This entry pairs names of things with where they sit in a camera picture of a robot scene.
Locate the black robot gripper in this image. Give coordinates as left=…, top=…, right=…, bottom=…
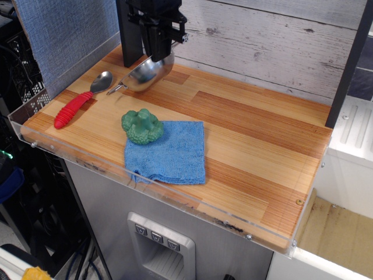
left=126, top=1, right=188, bottom=62

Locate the stainless steel mixing bowl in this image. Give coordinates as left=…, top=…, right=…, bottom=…
left=107, top=41, right=180, bottom=95

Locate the blue fabric panel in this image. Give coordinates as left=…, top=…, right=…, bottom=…
left=13, top=0, right=121, bottom=99

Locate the green toy broccoli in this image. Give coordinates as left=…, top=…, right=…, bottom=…
left=121, top=108, right=164, bottom=145

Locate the blue folded cloth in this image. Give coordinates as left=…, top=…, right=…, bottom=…
left=124, top=121, right=206, bottom=185

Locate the black plastic crate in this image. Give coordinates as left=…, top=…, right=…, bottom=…
left=1, top=30, right=45, bottom=104

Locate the silver toy fridge cabinet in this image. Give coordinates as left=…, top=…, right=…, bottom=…
left=67, top=162, right=273, bottom=279

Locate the grey water dispenser panel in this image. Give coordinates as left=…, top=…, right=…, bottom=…
left=127, top=212, right=196, bottom=279

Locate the yellow object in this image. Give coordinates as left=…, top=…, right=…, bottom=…
left=22, top=267, right=52, bottom=280

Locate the white toy sink counter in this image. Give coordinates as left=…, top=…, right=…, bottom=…
left=268, top=96, right=372, bottom=279

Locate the black left vertical post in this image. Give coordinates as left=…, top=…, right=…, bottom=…
left=115, top=0, right=143, bottom=67

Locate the black vertical post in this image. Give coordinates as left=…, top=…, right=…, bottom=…
left=325, top=0, right=372, bottom=128
left=115, top=0, right=143, bottom=67

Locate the red handled metal spoon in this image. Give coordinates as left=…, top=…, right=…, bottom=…
left=54, top=71, right=113, bottom=129

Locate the clear acrylic guard rail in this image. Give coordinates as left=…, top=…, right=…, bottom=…
left=9, top=47, right=332, bottom=256

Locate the black right vertical post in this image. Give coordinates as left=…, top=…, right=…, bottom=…
left=325, top=0, right=372, bottom=128

